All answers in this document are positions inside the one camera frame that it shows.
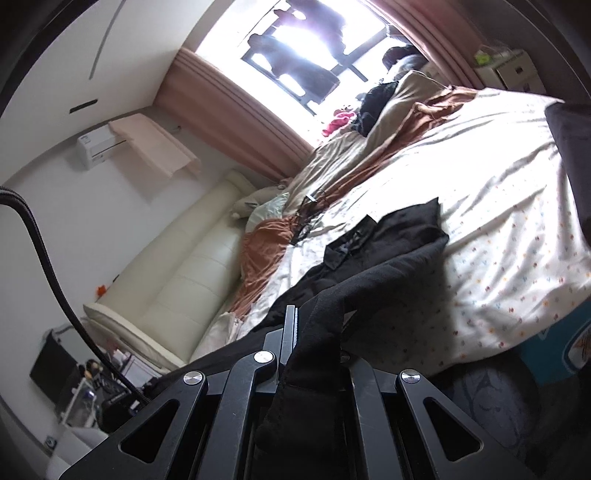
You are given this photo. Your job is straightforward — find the white air conditioner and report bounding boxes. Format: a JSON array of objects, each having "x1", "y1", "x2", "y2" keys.
[{"x1": 76, "y1": 122, "x2": 125, "y2": 169}]

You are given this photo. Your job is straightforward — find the cream leather headboard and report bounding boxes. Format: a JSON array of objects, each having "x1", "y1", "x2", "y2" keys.
[{"x1": 83, "y1": 170, "x2": 257, "y2": 370}]

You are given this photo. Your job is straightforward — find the pink curtain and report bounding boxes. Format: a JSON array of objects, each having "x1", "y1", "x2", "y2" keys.
[
  {"x1": 157, "y1": 48, "x2": 315, "y2": 181},
  {"x1": 362, "y1": 0, "x2": 485, "y2": 88}
]

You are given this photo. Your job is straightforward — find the brown blanket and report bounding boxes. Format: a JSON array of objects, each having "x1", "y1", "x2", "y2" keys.
[{"x1": 228, "y1": 85, "x2": 478, "y2": 319}]

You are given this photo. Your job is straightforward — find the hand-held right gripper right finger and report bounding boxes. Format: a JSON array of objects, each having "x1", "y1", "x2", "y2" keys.
[{"x1": 339, "y1": 351, "x2": 539, "y2": 480}]

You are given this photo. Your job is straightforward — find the beige duvet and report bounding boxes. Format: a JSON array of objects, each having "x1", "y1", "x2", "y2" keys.
[{"x1": 286, "y1": 69, "x2": 455, "y2": 208}]

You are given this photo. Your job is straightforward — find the black shirt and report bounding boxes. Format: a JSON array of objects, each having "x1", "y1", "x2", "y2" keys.
[{"x1": 191, "y1": 198, "x2": 451, "y2": 467}]

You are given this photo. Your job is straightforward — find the red clothes pile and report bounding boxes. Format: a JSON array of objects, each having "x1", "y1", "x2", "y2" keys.
[{"x1": 322, "y1": 108, "x2": 354, "y2": 137}]

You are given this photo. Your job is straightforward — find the black clothes pile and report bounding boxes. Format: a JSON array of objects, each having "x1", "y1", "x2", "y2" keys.
[{"x1": 353, "y1": 80, "x2": 400, "y2": 137}]

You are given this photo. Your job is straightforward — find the white nightstand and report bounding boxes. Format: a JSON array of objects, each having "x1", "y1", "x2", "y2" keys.
[{"x1": 475, "y1": 44, "x2": 548, "y2": 93}]

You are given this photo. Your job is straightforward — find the cartoon print bed frame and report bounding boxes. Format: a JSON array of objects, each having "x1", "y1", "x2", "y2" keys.
[{"x1": 517, "y1": 318, "x2": 591, "y2": 384}]

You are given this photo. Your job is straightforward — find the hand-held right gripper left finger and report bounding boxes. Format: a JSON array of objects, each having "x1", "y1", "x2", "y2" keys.
[{"x1": 58, "y1": 305, "x2": 298, "y2": 480}]

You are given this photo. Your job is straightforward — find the person's printed grey pants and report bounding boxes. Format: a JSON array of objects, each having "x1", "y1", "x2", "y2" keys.
[{"x1": 429, "y1": 355, "x2": 578, "y2": 480}]

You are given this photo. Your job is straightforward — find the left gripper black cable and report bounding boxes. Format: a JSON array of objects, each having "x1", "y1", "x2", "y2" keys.
[{"x1": 0, "y1": 186, "x2": 151, "y2": 407}]

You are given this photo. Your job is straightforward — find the spotted white bedsheet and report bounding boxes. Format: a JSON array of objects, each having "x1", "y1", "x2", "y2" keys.
[{"x1": 191, "y1": 88, "x2": 591, "y2": 370}]

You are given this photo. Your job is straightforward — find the dark grey cloth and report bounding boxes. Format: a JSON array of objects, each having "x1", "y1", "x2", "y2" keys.
[{"x1": 545, "y1": 102, "x2": 591, "y2": 232}]

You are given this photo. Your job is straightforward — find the pale green pillow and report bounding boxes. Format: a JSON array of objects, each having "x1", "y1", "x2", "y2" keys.
[{"x1": 245, "y1": 191, "x2": 291, "y2": 232}]

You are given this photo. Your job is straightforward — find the beige plush toy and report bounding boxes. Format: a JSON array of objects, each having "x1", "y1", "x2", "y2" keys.
[{"x1": 229, "y1": 185, "x2": 287, "y2": 217}]

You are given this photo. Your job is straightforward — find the hanging dark garment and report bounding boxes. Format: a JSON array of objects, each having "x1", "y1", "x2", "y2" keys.
[
  {"x1": 247, "y1": 34, "x2": 340, "y2": 100},
  {"x1": 272, "y1": 0, "x2": 352, "y2": 51}
]

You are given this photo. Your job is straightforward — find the black cable bundle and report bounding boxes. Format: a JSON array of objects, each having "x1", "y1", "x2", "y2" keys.
[{"x1": 290, "y1": 191, "x2": 328, "y2": 245}]

